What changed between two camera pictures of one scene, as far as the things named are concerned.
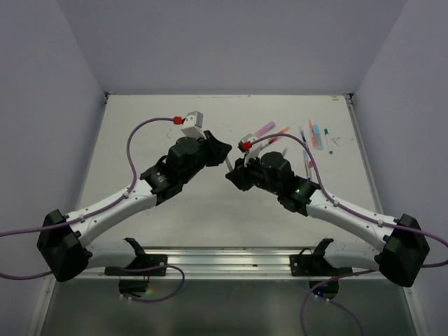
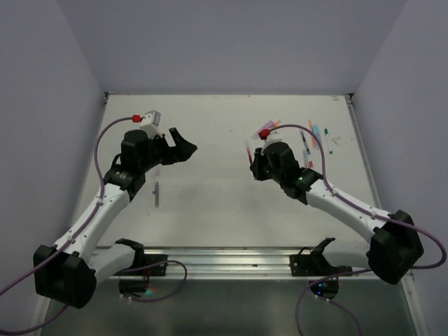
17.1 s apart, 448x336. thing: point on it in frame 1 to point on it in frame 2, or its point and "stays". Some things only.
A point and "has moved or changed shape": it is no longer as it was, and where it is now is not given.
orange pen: x=311 y=132 stays
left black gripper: x=217 y=149 to x=180 y=152
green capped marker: x=326 y=132 stays
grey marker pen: x=229 y=164 has moved or changed shape
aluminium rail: x=216 y=264 stays
